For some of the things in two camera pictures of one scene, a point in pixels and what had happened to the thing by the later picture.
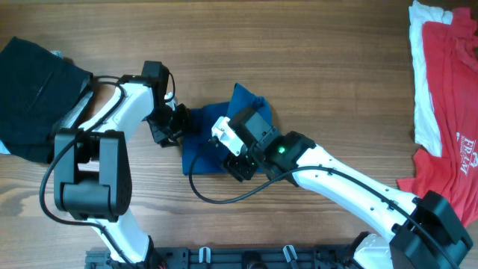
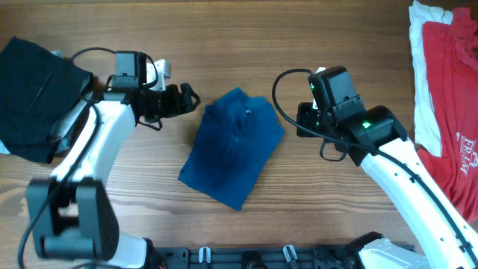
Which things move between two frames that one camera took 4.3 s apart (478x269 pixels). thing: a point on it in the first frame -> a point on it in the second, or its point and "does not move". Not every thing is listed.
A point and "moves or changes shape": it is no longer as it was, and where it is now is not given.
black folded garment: (36, 88) does not move
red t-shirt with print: (452, 61) does not move
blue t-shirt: (200, 156) moves or changes shape
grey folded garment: (71, 119) does not move
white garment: (428, 133) does not move
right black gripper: (237, 165) -> (305, 120)
